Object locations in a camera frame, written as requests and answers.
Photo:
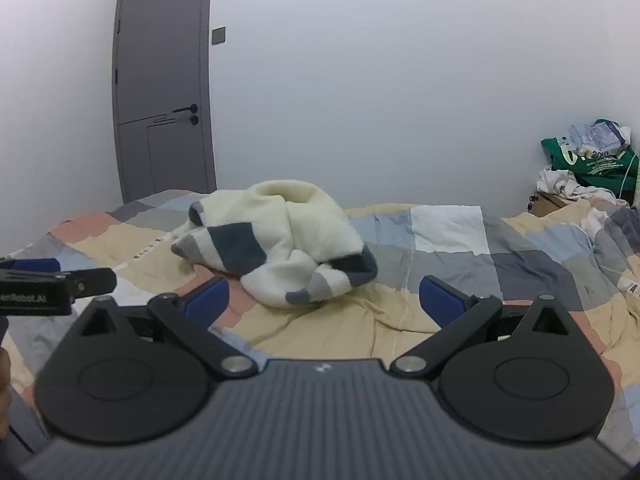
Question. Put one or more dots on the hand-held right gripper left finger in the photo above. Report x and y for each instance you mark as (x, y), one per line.
(209, 299)

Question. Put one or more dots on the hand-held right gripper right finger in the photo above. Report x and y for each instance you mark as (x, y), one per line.
(441, 301)

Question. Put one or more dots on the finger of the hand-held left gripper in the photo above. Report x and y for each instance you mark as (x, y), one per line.
(95, 280)
(35, 264)

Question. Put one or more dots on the white grey striped sweater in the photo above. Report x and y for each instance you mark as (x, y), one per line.
(295, 230)

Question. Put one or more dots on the patchwork duvet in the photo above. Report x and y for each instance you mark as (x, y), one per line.
(440, 260)

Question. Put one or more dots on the white crumpled cloth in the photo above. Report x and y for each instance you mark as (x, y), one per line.
(570, 182)

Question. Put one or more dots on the grey door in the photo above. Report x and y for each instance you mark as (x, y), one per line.
(165, 85)

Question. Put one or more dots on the green bag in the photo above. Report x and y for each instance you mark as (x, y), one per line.
(607, 165)

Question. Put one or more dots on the pale purple packet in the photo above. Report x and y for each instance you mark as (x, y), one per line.
(597, 135)

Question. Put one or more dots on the dark light switch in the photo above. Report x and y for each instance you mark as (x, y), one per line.
(218, 35)

